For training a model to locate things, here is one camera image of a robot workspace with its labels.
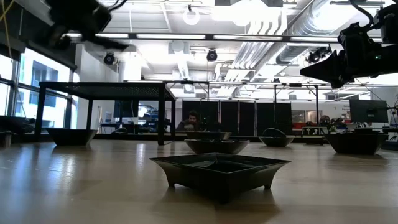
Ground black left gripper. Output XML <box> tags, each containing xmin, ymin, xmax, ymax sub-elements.
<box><xmin>46</xmin><ymin>0</ymin><xmax>131</xmax><ymax>52</ymax></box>

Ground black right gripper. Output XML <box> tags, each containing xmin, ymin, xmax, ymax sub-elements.
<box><xmin>300</xmin><ymin>21</ymin><xmax>384</xmax><ymax>90</ymax></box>

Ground small black square mini plate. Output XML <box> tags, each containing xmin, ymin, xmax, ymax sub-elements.
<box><xmin>258</xmin><ymin>135</ymin><xmax>295</xmax><ymax>148</ymax></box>

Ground black deep square mini plate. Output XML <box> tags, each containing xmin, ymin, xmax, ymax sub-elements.
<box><xmin>45</xmin><ymin>128</ymin><xmax>98</xmax><ymax>147</ymax></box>

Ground black round flower mini plate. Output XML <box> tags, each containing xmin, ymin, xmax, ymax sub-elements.
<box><xmin>184</xmin><ymin>138</ymin><xmax>251</xmax><ymax>155</ymax></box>

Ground black flared square mini plate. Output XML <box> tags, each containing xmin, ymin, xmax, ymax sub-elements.
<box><xmin>185</xmin><ymin>131</ymin><xmax>233</xmax><ymax>141</ymax></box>

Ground black square footed mini plate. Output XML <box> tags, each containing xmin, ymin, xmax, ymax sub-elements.
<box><xmin>149</xmin><ymin>152</ymin><xmax>292</xmax><ymax>205</ymax></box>

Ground black perforated metal rack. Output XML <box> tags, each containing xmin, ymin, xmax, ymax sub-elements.
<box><xmin>34</xmin><ymin>81</ymin><xmax>177</xmax><ymax>146</ymax></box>

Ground black computer monitor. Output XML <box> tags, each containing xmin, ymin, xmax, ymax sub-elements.
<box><xmin>349</xmin><ymin>99</ymin><xmax>389</xmax><ymax>124</ymax></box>
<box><xmin>113</xmin><ymin>100</ymin><xmax>139</xmax><ymax>118</ymax></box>

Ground white arrow sign box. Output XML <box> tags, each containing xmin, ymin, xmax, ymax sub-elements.
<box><xmin>301</xmin><ymin>125</ymin><xmax>329</xmax><ymax>137</ymax></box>

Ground long ceiling light strip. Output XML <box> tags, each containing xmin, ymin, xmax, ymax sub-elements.
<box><xmin>67</xmin><ymin>32</ymin><xmax>384</xmax><ymax>44</ymax></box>

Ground black partition panels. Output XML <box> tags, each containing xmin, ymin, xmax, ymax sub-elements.
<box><xmin>182</xmin><ymin>100</ymin><xmax>293</xmax><ymax>137</ymax></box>

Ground dark couch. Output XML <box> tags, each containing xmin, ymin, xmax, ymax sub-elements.
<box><xmin>0</xmin><ymin>115</ymin><xmax>35</xmax><ymax>135</ymax></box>

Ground person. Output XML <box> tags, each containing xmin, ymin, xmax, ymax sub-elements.
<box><xmin>176</xmin><ymin>110</ymin><xmax>203</xmax><ymax>131</ymax></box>

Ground black background rig frame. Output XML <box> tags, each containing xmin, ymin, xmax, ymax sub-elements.
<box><xmin>163</xmin><ymin>80</ymin><xmax>320</xmax><ymax>138</ymax></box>

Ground silver ribbed ceiling duct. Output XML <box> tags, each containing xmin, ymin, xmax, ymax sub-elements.
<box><xmin>275</xmin><ymin>0</ymin><xmax>352</xmax><ymax>66</ymax></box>

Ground white ring ceiling lamp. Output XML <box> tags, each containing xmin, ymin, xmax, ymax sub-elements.
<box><xmin>182</xmin><ymin>4</ymin><xmax>201</xmax><ymax>26</ymax></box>

